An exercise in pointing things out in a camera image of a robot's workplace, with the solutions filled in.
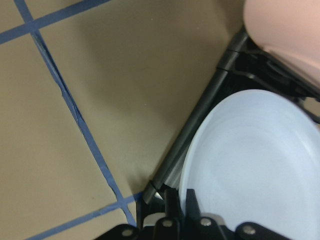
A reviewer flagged pink plate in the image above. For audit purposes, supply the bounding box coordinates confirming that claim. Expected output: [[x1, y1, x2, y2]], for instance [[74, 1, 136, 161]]
[[243, 0, 320, 87]]

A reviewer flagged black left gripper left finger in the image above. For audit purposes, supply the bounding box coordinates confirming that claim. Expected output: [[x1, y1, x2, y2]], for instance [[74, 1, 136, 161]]
[[164, 188, 183, 222]]

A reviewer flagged black plate rack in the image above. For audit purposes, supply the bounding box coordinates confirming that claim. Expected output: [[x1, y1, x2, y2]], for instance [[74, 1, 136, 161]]
[[136, 32, 320, 228]]

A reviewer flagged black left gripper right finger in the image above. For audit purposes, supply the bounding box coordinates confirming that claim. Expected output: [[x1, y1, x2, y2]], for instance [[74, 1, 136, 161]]
[[185, 188, 201, 221]]

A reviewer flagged light blue plate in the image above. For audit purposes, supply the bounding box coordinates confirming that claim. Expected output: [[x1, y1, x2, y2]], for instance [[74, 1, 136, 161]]
[[179, 89, 320, 240]]

